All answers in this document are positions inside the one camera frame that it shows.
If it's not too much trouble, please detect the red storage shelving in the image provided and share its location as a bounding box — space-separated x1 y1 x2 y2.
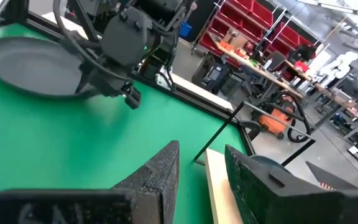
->
197 0 318 68

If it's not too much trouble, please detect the orange shop vacuum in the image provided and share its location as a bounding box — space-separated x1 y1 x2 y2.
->
249 91 312 144

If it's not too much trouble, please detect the left arm wrist cable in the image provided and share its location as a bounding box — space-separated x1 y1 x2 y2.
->
53 0 133 83

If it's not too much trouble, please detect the green table mat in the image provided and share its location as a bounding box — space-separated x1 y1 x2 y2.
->
0 23 249 224

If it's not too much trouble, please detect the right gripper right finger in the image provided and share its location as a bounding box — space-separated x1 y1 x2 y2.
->
225 144 358 224

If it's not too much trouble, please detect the dark grey plate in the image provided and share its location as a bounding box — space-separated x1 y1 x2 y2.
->
0 36 101 100

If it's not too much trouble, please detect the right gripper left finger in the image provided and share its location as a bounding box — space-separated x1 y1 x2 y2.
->
0 139 181 224

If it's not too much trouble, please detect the long wooden workbench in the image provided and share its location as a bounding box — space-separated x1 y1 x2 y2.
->
211 39 358 130

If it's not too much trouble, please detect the black equipment cart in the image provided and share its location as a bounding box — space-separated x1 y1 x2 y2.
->
191 52 233 95

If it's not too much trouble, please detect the blue bin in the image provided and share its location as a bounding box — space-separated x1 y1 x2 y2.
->
178 21 193 40

